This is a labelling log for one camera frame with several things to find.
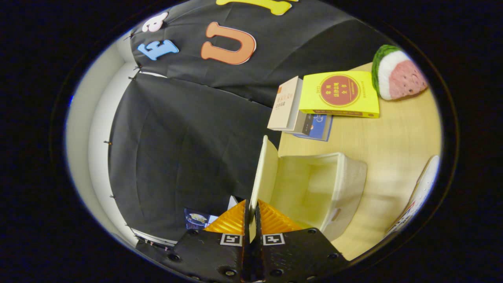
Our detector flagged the white shoe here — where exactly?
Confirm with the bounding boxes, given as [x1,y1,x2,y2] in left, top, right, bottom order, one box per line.
[387,155,441,236]

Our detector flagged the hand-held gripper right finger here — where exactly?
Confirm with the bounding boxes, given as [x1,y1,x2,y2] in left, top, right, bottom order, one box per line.
[251,199,350,283]

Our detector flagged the grey book with dark spine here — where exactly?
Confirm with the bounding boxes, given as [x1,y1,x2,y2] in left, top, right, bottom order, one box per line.
[293,111,315,135]

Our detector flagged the blue book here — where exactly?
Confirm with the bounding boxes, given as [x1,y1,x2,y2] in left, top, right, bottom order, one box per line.
[293,114,334,142]

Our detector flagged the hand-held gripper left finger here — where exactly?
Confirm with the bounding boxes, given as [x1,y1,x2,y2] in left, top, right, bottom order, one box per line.
[167,199,252,283]

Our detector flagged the cream fabric storage box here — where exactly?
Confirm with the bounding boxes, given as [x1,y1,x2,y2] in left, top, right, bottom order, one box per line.
[248,135,368,242]

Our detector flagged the watermelon slice plush toy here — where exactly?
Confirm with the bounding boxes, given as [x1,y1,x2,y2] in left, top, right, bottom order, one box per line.
[371,44,429,101]

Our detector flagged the black backdrop cloth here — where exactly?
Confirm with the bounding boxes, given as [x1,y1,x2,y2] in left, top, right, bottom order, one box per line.
[108,0,397,242]

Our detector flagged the beige book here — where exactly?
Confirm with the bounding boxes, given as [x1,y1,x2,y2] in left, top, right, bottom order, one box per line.
[267,76,304,131]

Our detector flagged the yellow book with red circle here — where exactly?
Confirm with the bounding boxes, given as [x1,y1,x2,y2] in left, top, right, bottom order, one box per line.
[299,71,380,118]

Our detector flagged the dark screen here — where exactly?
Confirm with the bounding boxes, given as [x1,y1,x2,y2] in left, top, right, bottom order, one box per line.
[185,208,219,230]

